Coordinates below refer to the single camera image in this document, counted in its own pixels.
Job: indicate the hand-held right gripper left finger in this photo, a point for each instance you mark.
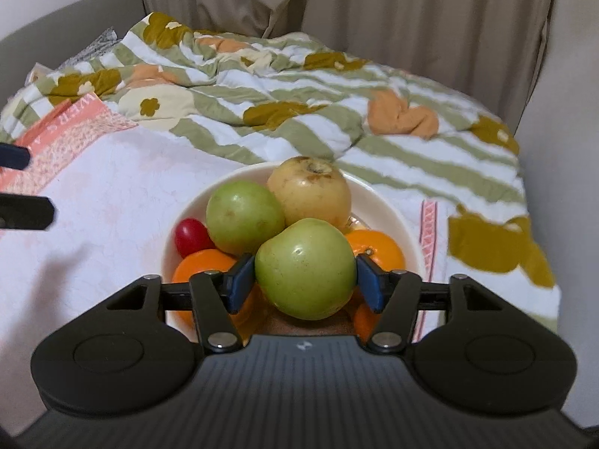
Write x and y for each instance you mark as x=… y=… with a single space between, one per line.
x=241 y=285

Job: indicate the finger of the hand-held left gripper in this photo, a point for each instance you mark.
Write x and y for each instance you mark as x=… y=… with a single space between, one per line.
x=23 y=213
x=11 y=156

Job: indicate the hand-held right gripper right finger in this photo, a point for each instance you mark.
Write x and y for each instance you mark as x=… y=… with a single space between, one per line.
x=369 y=285

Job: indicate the orange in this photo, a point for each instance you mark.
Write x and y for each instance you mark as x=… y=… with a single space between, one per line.
x=203 y=264
x=379 y=248

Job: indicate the green apple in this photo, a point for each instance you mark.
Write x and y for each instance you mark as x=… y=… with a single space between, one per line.
x=304 y=271
x=243 y=217

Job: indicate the red cherry tomato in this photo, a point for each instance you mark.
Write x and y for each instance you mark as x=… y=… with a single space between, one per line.
x=191 y=236

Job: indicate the cream plate with yellow print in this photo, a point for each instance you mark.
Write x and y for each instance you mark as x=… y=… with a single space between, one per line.
x=383 y=210

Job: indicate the pink floral-bordered cloth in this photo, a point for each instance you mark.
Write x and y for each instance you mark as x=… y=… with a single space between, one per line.
x=117 y=196

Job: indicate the yellow pear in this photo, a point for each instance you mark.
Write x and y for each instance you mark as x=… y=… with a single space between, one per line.
x=309 y=196

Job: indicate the grey sofa backrest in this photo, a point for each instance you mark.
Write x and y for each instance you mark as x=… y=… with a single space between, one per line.
x=56 y=32

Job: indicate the grey patterned pillow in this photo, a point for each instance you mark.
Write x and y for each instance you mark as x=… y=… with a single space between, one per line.
x=93 y=46

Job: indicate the green striped floral blanket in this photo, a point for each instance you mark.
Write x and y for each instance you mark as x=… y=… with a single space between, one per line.
x=304 y=126

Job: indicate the beige curtain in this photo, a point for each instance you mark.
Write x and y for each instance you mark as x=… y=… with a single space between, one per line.
x=397 y=18

